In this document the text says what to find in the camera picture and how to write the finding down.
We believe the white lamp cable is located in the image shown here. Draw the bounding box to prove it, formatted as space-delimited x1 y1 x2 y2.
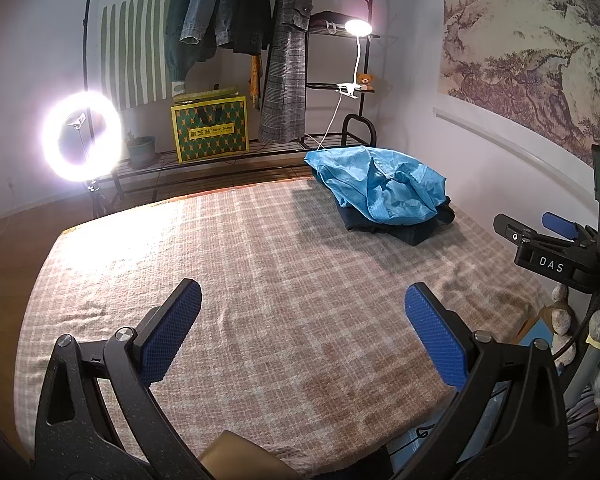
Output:
317 95 345 152

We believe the dark green jacket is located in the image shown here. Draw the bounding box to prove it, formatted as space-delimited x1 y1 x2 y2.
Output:
164 0 221 96

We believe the ring light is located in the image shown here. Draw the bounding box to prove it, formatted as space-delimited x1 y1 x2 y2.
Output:
41 90 128 218

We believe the black metal clothes rack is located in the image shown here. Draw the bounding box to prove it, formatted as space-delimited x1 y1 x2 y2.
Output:
82 0 395 206

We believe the blue box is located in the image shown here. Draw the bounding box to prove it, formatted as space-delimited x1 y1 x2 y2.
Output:
517 304 555 348

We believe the light blue work coat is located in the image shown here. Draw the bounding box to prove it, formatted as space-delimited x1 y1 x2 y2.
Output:
304 146 449 225

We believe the plaid blanket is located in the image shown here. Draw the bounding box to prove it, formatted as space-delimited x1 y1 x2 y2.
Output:
12 180 555 476

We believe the white clip lamp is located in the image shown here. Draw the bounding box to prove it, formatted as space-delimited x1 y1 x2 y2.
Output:
336 17 375 100

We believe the denim jacket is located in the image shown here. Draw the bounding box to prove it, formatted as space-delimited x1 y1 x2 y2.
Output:
200 0 245 51

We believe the tan cardboard box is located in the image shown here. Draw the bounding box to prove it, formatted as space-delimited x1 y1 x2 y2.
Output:
197 430 305 480

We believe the black metal loop rail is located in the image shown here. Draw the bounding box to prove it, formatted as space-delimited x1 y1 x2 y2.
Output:
341 114 378 147

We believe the striped cloth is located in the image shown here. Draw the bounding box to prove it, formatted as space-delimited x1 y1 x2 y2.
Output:
564 385 600 461

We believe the landscape wall mural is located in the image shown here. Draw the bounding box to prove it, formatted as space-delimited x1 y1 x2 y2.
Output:
440 0 600 168

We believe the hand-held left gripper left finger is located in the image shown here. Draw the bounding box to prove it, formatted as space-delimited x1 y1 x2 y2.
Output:
35 278 203 480

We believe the yellow scarf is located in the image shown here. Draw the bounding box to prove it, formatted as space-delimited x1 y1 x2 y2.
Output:
249 52 265 111

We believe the dark item on rack shelf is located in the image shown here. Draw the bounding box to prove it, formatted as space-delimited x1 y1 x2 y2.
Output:
310 10 351 35

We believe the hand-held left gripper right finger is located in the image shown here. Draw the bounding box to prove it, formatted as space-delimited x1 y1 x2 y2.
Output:
395 282 570 480

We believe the black jacket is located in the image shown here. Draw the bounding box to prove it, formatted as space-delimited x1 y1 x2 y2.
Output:
232 0 273 56

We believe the folded dark blue garment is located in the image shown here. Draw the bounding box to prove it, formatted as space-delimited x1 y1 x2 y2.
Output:
339 195 455 247

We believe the grey plaid coat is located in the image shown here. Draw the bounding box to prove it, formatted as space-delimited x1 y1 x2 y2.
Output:
257 0 315 143

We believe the green striped wall hanging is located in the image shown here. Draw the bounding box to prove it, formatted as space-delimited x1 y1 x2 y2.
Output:
97 0 178 111

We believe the beige plush toy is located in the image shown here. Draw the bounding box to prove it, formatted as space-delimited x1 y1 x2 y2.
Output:
550 285 578 366

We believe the potted plant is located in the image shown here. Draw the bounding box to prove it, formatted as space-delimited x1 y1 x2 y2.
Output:
125 130 157 170

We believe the yellow green patterned box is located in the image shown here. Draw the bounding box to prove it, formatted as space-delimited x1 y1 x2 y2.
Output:
170 90 251 164

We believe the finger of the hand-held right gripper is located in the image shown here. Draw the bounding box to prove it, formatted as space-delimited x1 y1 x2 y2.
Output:
542 212 599 244
494 213 578 249

